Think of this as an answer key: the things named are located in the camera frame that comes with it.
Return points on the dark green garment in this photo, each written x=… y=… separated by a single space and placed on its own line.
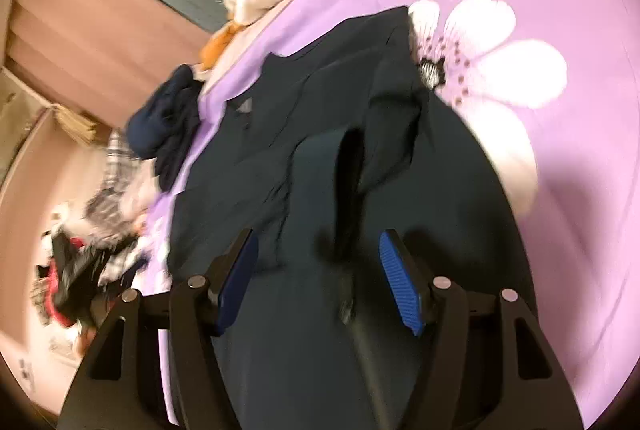
x=300 y=190

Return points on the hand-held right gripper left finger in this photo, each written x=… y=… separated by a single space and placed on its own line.
x=239 y=280

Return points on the navy blue clothes pile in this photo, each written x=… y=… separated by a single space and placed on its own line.
x=160 y=120

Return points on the pile of mixed clothes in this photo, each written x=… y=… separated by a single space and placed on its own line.
x=70 y=270

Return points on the white cabinet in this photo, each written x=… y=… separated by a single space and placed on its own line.
x=15 y=110

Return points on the pink curtain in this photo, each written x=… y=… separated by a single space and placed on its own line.
x=100 y=35

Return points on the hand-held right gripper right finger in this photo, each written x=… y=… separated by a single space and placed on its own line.
x=400 y=285

